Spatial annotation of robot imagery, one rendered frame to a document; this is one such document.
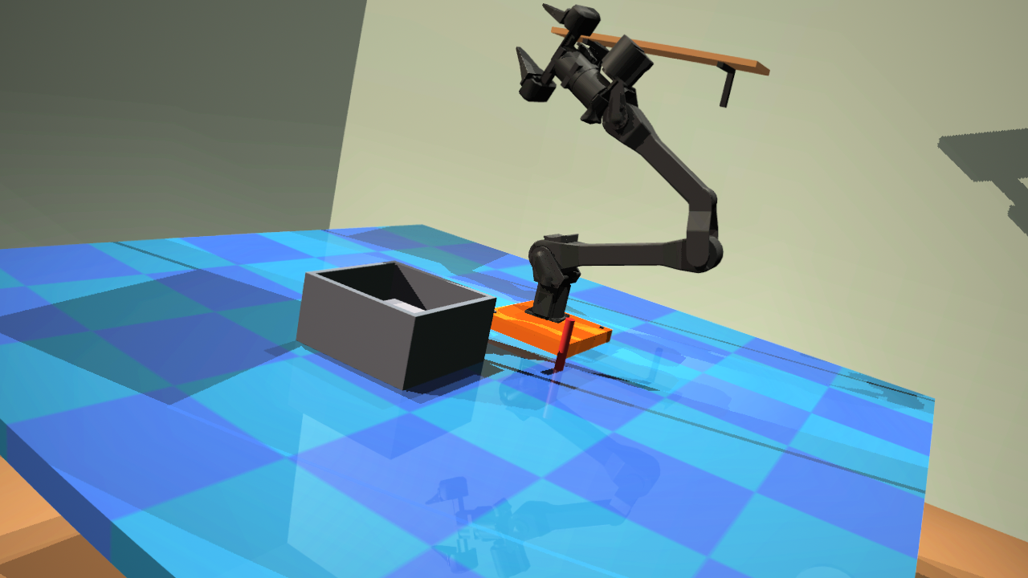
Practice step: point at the white plate with hole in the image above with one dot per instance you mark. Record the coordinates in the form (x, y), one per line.
(404, 305)

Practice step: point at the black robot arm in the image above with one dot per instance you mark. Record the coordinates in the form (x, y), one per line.
(556, 258)

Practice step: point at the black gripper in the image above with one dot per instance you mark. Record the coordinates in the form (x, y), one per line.
(567, 63)

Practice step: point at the red peg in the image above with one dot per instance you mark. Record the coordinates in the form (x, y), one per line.
(564, 344)

